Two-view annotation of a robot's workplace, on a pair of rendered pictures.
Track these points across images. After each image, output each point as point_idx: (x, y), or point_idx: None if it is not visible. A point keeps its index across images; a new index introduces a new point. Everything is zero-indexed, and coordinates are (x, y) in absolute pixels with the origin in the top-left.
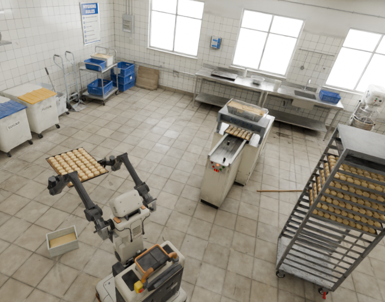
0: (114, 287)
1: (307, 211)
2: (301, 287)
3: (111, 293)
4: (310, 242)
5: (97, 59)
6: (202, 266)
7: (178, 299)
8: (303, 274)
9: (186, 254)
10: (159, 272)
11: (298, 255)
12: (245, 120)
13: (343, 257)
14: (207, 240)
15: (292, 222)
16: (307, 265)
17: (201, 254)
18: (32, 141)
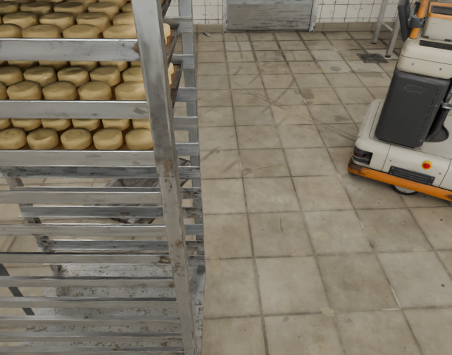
0: None
1: (193, 51)
2: None
3: (448, 116)
4: (146, 168)
5: None
6: (365, 244)
7: (365, 133)
8: (129, 275)
9: (415, 252)
10: (418, 32)
11: (131, 331)
12: None
13: (3, 265)
14: (402, 310)
15: (175, 316)
16: (129, 249)
17: (386, 267)
18: None
